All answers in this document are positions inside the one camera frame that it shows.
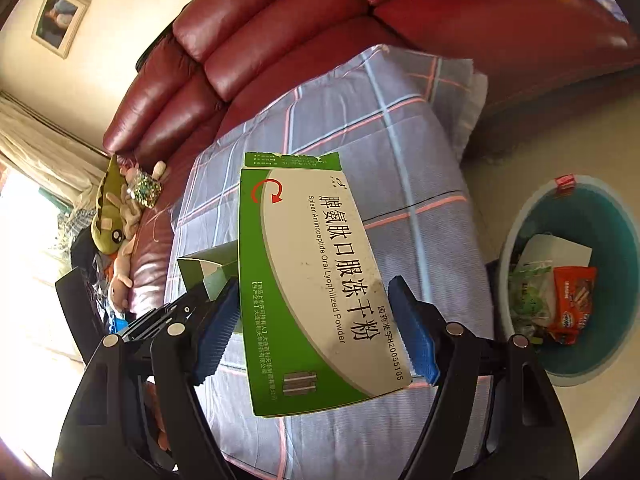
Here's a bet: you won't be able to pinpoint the green cardboard box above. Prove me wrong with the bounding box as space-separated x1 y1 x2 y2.
177 240 239 300

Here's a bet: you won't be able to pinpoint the green white medicine box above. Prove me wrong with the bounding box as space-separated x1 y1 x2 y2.
238 152 411 417

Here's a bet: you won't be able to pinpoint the teal trash bucket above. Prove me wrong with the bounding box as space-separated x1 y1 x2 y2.
496 174 639 387

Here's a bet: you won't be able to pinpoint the plush toys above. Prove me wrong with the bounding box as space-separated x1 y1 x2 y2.
91 156 166 313

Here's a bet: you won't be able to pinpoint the glitter bag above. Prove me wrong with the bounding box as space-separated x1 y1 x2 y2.
126 168 162 208

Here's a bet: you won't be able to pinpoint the clear plastic wrapper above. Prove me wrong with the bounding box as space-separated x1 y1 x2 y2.
508 261 556 336

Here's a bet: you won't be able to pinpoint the beige curtain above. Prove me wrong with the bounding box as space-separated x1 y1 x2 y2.
1 94 108 208

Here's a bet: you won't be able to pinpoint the red snack wrapper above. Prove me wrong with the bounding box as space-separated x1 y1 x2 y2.
547 266 597 346

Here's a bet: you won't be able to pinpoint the white paper sheet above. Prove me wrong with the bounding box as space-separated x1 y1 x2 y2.
516 234 592 269

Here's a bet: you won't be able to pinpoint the plaid grey tablecloth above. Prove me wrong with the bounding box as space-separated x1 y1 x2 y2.
164 44 494 479

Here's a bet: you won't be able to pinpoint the red leather sofa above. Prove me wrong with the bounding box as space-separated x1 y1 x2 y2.
103 0 639 314

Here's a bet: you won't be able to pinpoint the framed picture on wall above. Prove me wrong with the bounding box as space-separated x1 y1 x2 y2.
30 0 91 58

